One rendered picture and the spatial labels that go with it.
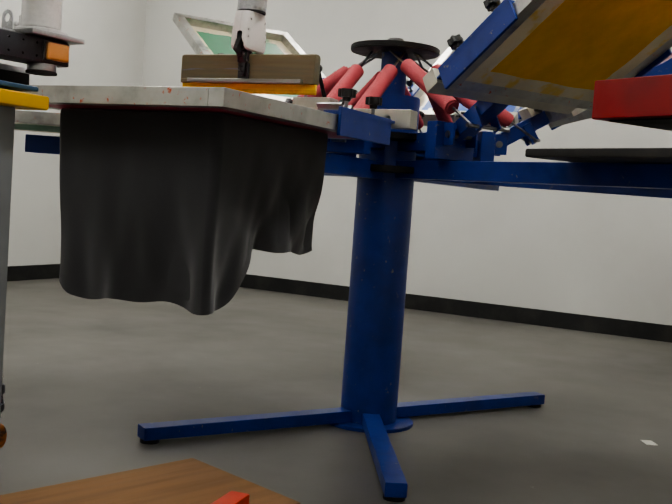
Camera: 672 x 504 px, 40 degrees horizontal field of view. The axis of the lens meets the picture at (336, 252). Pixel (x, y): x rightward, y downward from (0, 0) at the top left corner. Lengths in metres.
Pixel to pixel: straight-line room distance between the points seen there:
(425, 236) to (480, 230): 0.42
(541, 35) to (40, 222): 5.32
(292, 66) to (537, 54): 0.67
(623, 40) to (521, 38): 0.33
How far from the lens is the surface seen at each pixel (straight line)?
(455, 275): 6.61
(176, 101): 1.88
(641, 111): 2.15
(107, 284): 2.11
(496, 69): 2.55
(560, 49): 2.58
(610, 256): 6.32
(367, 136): 2.36
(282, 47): 4.42
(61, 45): 2.37
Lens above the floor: 0.80
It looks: 4 degrees down
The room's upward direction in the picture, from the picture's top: 4 degrees clockwise
